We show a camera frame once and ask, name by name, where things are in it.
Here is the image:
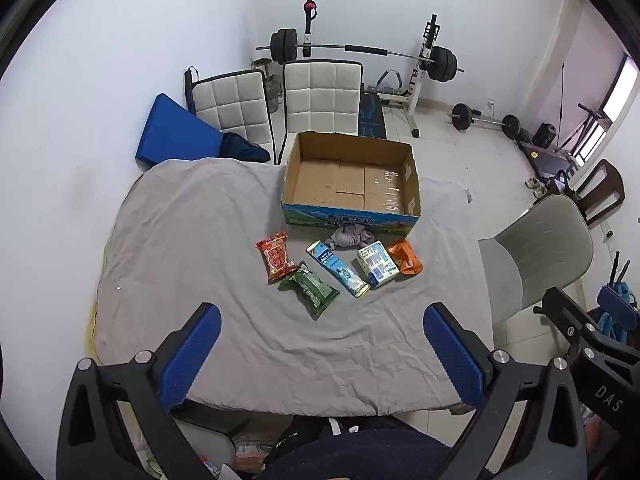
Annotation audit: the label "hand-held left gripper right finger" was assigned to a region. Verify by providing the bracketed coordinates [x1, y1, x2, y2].
[422, 302, 588, 480]

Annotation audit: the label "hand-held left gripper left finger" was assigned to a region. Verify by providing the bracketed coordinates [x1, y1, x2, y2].
[56, 302, 223, 480]

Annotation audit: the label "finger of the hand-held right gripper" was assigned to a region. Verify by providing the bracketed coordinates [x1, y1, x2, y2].
[597, 285, 640, 317]
[533, 286, 640, 362]

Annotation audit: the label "orange snack packet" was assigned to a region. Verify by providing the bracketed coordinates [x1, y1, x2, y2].
[387, 238, 424, 276]

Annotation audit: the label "white and blue carton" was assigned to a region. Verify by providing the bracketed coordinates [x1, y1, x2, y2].
[356, 240, 400, 288]

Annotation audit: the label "red snack packet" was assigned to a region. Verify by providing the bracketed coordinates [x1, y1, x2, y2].
[256, 232, 296, 281]

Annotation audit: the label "green snack packet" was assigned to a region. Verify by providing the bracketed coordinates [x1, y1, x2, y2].
[278, 261, 341, 321]

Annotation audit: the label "long blue snack packet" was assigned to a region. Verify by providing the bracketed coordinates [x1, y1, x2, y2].
[306, 240, 372, 299]

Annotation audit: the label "grey purple plush toy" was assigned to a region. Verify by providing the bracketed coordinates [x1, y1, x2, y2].
[324, 225, 375, 250]

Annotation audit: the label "cardboard box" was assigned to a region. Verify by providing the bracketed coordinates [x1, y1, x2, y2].
[280, 131, 422, 237]

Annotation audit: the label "light blue bag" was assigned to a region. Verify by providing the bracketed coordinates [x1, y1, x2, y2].
[597, 310, 637, 342]

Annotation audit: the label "black antennas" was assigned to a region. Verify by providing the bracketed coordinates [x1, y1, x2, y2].
[611, 254, 632, 287]

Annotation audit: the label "grey plastic chair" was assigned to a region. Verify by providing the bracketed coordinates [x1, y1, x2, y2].
[477, 194, 596, 346]

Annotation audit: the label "grey table cloth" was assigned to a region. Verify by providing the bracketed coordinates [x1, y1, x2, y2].
[90, 157, 493, 418]

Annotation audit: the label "brown wooden chair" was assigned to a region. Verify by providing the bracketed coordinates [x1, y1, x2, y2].
[550, 159, 626, 226]

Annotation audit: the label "person's dark trousers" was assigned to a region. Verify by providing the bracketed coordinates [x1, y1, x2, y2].
[260, 427, 451, 480]

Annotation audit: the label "brown black treadmill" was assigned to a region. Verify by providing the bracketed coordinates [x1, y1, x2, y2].
[517, 140, 581, 176]

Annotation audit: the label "black speaker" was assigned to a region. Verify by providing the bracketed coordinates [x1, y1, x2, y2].
[532, 123, 557, 150]

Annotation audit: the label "window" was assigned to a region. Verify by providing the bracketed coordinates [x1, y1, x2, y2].
[597, 55, 640, 126]

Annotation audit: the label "dark blue bag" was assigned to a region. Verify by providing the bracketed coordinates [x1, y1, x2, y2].
[220, 132, 271, 163]

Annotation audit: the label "small black barbell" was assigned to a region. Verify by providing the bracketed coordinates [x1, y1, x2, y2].
[446, 103, 522, 140]

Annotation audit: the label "blue foam mat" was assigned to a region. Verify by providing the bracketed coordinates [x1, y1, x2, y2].
[134, 92, 226, 166]

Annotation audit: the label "white padded chair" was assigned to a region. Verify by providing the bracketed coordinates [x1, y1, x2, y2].
[277, 60, 364, 166]
[191, 70, 276, 163]

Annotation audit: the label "black blue bench pad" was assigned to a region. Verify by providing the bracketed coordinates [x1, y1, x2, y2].
[358, 91, 388, 140]

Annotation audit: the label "dark narrow bag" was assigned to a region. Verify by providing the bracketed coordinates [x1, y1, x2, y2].
[184, 66, 201, 112]

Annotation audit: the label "grey metal weights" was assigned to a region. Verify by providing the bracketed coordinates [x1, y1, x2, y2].
[251, 58, 284, 113]

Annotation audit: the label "white squat rack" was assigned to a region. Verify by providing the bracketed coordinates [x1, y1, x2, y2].
[295, 0, 443, 138]

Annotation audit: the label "large black barbell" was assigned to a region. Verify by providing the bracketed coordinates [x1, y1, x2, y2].
[256, 28, 465, 82]

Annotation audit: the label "grey exercise handle frame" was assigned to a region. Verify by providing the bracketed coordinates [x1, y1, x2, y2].
[375, 69, 406, 96]

